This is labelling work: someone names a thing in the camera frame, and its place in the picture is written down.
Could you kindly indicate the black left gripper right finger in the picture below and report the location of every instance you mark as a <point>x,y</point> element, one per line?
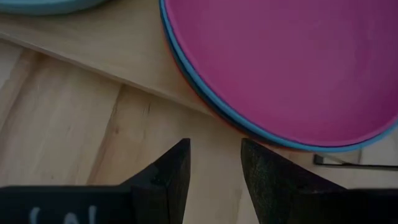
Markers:
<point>280,193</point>

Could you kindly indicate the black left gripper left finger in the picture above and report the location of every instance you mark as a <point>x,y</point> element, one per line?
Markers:
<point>164,186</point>

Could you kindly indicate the blue plate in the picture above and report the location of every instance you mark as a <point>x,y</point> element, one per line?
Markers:
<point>311,148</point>

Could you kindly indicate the magenta plate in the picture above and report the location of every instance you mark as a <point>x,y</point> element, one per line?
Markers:
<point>280,62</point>

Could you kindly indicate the aqua plate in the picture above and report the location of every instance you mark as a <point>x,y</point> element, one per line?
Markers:
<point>46,6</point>

